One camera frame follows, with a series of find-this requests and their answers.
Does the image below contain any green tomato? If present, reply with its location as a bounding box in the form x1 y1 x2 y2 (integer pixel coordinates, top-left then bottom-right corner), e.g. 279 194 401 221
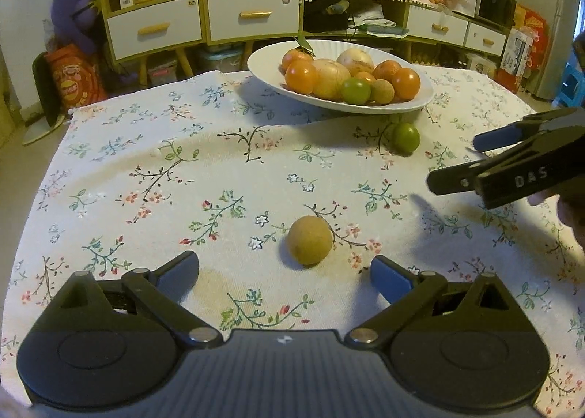
392 122 420 155
341 77 371 106

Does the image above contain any yellow-green tomato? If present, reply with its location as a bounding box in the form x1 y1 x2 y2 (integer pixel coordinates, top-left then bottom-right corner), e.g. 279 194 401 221
392 67 420 101

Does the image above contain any brown kiwi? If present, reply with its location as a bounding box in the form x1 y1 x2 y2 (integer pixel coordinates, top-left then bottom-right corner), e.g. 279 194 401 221
370 79 396 105
286 216 333 267

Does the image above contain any pale yellow melon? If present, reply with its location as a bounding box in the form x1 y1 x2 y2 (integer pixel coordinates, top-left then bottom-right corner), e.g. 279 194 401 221
336 48 375 76

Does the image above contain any large tan pomelo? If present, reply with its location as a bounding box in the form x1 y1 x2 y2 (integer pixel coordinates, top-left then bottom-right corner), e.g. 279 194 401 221
312 59 351 102

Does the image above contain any large orange tomato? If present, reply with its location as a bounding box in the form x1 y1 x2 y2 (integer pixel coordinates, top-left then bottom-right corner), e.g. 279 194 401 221
284 60 317 95

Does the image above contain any leafy orange tangerine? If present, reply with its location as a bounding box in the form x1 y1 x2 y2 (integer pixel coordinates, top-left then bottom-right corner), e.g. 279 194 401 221
280 37 314 73

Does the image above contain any hand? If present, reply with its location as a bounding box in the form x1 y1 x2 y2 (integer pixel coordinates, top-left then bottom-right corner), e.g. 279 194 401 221
528 176 585 248

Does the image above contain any blue plastic stool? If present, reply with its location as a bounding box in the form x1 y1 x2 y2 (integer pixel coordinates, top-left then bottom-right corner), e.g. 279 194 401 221
552 63 585 108

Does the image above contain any black microwave oven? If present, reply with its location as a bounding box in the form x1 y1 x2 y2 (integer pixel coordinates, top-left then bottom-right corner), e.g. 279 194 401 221
475 0 517 29

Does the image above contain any floral tablecloth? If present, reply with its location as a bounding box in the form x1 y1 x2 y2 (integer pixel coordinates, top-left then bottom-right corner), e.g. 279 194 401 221
1 68 584 417

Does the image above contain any long low tv cabinet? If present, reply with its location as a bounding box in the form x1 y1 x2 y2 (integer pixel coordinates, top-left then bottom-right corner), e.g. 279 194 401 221
302 0 510 57

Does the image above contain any orange printed bag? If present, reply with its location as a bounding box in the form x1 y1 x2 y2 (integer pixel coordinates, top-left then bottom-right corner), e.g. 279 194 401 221
45 44 107 109

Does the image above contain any purple plush toy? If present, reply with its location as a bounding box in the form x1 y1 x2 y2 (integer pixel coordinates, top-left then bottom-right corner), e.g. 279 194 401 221
50 0 98 54

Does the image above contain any left white drawer cabinet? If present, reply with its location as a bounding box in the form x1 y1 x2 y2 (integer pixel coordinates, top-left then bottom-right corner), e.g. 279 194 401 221
100 0 205 87

